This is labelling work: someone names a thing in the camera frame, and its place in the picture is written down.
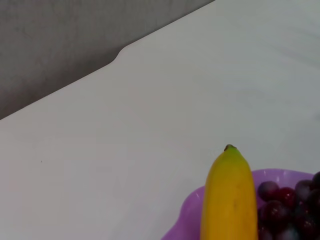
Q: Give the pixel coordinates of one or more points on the yellow plastic banana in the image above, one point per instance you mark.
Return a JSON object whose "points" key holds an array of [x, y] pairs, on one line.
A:
{"points": [[230, 200]]}

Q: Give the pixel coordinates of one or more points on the dark red grape bunch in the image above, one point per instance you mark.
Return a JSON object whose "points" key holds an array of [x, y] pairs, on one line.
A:
{"points": [[287, 212]]}

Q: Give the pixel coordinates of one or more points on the purple wavy plastic bowl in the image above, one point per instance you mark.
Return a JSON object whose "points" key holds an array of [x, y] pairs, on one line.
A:
{"points": [[192, 212]]}

